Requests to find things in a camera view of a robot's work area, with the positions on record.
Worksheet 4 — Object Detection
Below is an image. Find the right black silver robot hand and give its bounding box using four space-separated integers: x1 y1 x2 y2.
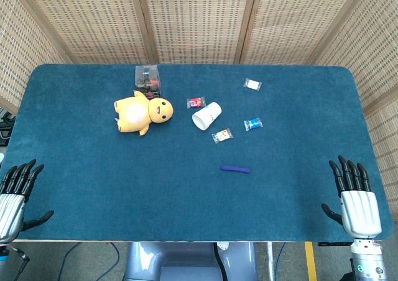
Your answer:
320 155 382 240

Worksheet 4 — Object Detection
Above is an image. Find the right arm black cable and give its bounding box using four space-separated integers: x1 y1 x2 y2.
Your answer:
340 257 355 281

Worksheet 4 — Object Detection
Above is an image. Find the blue-grey robot torso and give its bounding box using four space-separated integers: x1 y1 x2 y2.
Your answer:
124 242 259 281

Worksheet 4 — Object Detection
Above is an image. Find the woven bamboo screen panel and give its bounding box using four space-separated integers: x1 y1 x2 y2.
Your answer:
239 0 369 66
0 0 72 114
15 0 158 65
317 0 398 229
136 0 259 65

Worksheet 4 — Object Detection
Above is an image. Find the yellow orange candy packet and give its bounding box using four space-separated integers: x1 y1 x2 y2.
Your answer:
211 127 234 144

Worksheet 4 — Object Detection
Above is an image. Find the blue floor cable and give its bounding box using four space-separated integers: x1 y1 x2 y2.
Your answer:
57 242 121 281
275 242 287 281

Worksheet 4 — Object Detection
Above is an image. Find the red candy packet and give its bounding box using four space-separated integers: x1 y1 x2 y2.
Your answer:
186 96 206 109

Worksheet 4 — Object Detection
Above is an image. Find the white candy packet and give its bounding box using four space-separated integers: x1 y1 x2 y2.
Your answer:
243 77 262 91

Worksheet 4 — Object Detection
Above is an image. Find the purple plastic stick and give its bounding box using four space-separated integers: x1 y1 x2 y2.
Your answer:
220 165 251 175

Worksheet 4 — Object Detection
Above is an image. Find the clear plastic toy box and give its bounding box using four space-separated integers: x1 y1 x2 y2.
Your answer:
134 64 163 97

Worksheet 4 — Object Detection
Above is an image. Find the yellow plush duck toy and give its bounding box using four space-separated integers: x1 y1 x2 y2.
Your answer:
113 90 174 136

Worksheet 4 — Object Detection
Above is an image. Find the blue candy packet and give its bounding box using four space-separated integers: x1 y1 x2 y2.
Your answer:
243 117 264 132

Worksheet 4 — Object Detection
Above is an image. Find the white table leg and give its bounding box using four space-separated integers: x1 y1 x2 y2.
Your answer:
266 242 275 281

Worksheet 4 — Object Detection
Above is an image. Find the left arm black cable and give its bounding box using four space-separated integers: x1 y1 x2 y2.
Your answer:
4 245 31 281

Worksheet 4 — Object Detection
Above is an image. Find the white paper cup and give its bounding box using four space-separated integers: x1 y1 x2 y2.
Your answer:
192 101 223 132

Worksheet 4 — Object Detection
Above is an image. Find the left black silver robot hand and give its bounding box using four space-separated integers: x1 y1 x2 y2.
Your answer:
0 159 54 244

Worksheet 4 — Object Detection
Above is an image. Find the yellow floor tape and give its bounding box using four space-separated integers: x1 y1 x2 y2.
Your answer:
304 242 318 281

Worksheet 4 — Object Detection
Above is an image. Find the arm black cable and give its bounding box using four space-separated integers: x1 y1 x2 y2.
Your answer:
4 245 31 281
340 257 355 281

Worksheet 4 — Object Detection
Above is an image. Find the black torso cable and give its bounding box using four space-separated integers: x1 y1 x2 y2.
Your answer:
213 242 228 281

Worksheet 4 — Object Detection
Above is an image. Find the blue carpet table mat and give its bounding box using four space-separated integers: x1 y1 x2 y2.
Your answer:
0 63 394 243

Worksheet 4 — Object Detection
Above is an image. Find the black equipment pile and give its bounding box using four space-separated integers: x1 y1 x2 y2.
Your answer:
0 106 17 147

